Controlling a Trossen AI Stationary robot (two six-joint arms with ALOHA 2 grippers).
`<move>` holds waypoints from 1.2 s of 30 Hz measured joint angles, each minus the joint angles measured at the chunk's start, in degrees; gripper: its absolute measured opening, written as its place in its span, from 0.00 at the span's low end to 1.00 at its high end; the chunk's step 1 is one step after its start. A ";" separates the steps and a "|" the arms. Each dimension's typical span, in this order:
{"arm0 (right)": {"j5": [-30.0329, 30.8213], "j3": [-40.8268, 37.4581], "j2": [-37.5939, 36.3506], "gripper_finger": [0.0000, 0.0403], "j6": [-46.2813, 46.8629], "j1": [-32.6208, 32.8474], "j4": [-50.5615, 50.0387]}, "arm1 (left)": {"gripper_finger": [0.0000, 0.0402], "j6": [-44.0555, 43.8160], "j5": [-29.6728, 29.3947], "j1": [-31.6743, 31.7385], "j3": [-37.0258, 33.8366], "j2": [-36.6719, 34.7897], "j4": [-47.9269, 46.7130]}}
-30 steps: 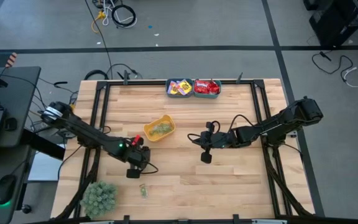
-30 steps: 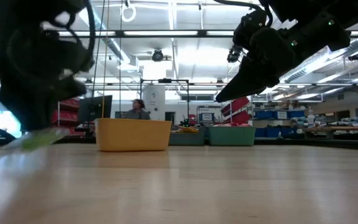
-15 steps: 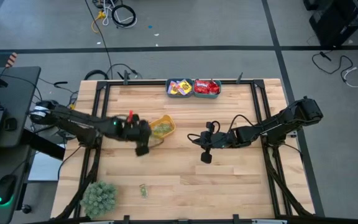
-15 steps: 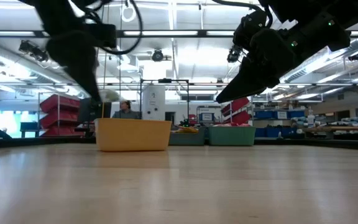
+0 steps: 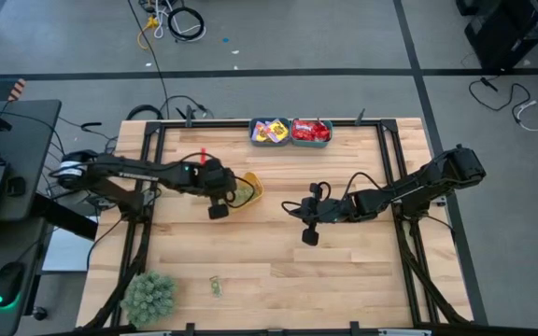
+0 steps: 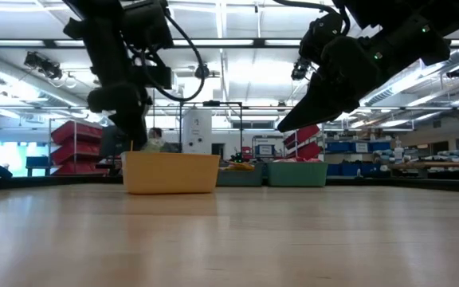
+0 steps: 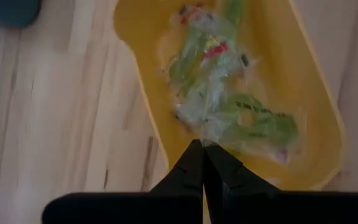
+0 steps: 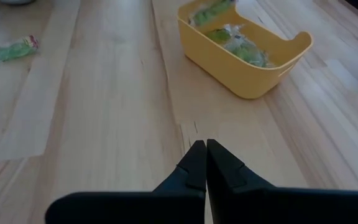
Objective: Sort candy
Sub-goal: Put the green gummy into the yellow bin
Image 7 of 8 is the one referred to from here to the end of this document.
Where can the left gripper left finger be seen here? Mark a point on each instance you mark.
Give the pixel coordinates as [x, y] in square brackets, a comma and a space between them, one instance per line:
[166, 205]

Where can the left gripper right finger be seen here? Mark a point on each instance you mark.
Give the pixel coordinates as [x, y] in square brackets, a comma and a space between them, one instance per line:
[259, 205]

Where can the grey-blue plastic bin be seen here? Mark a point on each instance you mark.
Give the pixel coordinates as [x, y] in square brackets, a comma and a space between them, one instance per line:
[8, 12]

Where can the yellow plastic bin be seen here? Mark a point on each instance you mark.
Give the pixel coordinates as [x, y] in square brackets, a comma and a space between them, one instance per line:
[291, 77]

